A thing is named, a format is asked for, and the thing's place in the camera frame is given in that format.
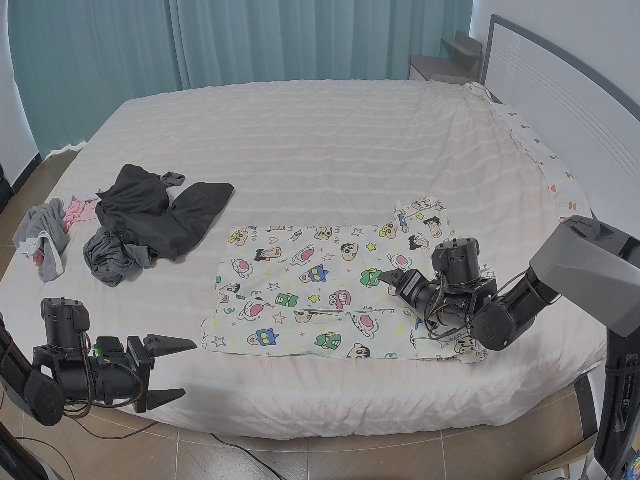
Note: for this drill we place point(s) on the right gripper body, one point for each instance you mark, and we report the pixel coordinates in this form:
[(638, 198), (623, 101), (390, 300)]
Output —
[(420, 295)]

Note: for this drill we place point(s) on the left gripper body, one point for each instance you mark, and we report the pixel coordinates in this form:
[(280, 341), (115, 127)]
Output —
[(115, 385)]

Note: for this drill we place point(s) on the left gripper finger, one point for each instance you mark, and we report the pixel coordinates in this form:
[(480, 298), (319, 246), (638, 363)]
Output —
[(165, 345), (162, 399)]

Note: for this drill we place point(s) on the white printed pyjama top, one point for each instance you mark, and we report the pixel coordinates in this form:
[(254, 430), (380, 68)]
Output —
[(300, 288)]

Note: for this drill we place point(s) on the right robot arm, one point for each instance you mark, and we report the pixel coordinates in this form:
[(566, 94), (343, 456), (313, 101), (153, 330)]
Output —
[(580, 273)]

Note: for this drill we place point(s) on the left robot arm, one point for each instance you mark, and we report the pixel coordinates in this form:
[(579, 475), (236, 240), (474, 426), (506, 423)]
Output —
[(50, 393)]

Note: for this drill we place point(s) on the dark grey garment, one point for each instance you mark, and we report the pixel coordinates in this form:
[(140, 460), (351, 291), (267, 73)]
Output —
[(112, 258)]

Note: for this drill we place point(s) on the black garment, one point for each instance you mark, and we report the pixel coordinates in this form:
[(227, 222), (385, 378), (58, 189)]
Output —
[(145, 213)]

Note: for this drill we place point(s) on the pink garment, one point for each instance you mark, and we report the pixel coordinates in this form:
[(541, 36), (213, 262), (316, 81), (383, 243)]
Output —
[(80, 213)]

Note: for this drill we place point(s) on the bed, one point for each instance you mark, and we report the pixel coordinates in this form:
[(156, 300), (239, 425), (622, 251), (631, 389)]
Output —
[(325, 143)]

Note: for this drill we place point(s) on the white printed pillow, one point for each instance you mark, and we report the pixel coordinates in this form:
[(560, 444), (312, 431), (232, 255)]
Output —
[(545, 158)]

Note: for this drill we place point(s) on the black chest of drawers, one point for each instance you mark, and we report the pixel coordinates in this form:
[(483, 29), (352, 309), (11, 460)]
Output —
[(4, 185)]

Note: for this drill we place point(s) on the grey bedside table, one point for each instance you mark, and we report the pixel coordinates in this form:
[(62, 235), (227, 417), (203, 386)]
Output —
[(440, 65)]

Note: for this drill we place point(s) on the blue-green curtain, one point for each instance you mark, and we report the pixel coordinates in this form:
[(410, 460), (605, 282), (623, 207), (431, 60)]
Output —
[(325, 23), (100, 58)]

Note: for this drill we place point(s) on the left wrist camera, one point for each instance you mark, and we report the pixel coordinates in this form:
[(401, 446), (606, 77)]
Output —
[(110, 352)]

